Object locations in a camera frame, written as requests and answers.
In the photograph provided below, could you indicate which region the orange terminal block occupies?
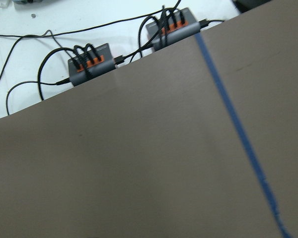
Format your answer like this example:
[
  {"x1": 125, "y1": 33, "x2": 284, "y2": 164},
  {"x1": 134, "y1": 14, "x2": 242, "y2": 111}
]
[
  {"x1": 68, "y1": 43, "x2": 116, "y2": 86},
  {"x1": 145, "y1": 8, "x2": 201, "y2": 51}
]

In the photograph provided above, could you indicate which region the orange terminal block near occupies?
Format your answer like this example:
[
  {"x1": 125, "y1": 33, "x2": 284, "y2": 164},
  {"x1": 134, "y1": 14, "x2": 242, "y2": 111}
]
[{"x1": 145, "y1": 8, "x2": 201, "y2": 51}]

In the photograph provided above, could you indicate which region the orange terminal block far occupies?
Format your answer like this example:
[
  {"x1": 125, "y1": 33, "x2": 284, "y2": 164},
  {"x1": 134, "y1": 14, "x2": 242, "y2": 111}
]
[{"x1": 68, "y1": 43, "x2": 116, "y2": 86}]

